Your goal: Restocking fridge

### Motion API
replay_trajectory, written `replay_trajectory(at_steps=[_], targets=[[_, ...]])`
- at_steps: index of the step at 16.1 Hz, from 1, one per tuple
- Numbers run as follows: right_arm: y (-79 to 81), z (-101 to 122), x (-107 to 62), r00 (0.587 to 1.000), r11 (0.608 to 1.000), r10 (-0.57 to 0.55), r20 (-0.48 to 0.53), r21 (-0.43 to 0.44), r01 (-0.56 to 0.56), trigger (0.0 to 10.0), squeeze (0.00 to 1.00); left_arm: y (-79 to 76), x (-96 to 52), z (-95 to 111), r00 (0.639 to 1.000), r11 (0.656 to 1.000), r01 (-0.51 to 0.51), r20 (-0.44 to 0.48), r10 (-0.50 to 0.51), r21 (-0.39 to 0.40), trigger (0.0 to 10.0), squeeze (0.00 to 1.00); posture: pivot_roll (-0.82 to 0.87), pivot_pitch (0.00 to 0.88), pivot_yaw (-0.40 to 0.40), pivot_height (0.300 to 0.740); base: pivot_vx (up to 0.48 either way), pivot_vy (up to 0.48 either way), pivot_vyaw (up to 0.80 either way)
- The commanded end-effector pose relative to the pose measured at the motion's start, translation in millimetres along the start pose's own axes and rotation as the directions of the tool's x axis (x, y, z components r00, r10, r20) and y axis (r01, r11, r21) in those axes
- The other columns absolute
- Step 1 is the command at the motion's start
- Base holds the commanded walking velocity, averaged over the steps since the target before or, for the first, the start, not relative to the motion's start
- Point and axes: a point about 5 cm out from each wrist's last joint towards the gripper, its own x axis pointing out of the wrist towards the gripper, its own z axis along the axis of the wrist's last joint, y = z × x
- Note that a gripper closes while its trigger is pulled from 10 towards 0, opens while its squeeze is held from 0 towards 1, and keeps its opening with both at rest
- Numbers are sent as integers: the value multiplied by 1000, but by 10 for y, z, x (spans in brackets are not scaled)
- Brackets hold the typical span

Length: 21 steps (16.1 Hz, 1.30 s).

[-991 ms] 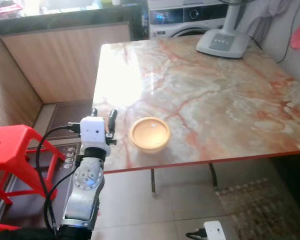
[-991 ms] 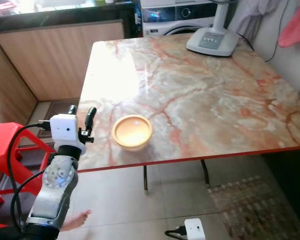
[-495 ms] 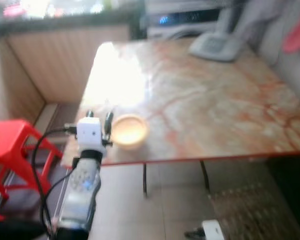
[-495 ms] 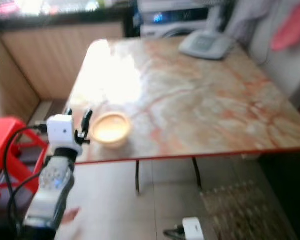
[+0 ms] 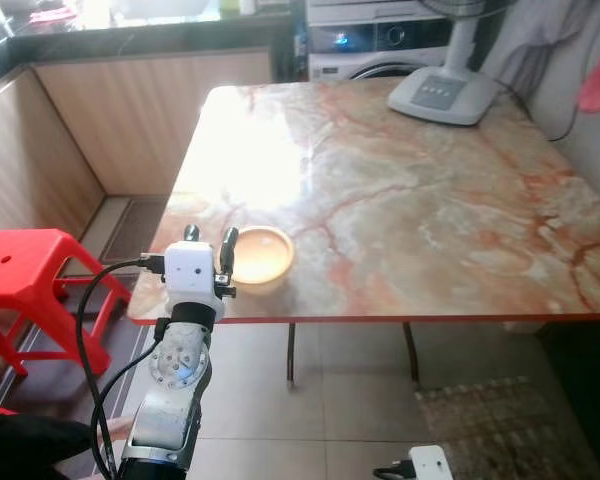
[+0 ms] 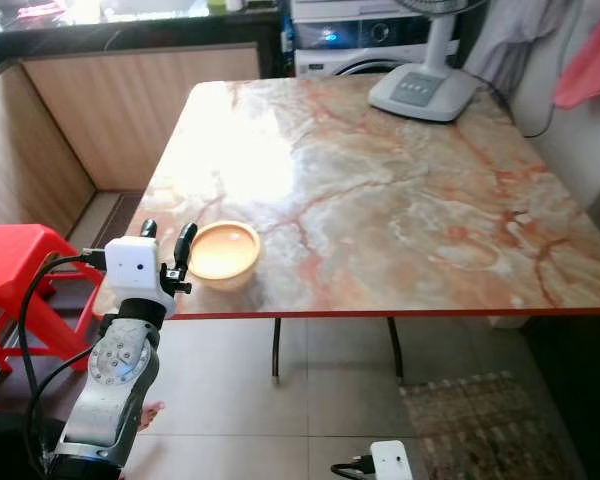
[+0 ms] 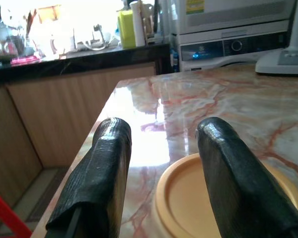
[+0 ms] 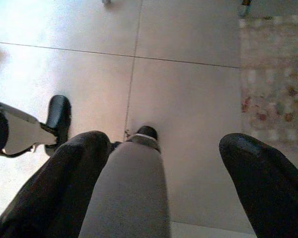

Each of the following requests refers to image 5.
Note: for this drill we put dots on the orange plastic bowl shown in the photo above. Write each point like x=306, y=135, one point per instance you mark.
x=263, y=258

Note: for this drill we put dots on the black metal table leg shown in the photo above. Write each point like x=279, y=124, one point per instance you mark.
x=291, y=350
x=410, y=350

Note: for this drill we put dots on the wooden corner bench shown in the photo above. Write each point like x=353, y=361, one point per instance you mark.
x=150, y=120

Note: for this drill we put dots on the red plastic stool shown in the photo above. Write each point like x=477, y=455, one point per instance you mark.
x=25, y=275

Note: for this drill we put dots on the person's bare foot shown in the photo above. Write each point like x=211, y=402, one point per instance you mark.
x=117, y=430

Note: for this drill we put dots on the black stone countertop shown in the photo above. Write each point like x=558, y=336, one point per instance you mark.
x=160, y=38

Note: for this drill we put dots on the person's leg in black trousers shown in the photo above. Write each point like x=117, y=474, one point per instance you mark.
x=25, y=440

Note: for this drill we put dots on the white washing machine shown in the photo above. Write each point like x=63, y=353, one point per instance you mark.
x=375, y=40

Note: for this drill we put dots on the grey standing fan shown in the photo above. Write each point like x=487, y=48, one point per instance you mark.
x=442, y=95

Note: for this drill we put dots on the brown patterned floor rug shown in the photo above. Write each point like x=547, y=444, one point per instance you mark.
x=500, y=430

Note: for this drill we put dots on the grey hanging cloth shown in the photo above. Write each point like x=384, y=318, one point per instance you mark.
x=540, y=40

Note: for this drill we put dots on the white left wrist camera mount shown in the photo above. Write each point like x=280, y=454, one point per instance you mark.
x=193, y=268

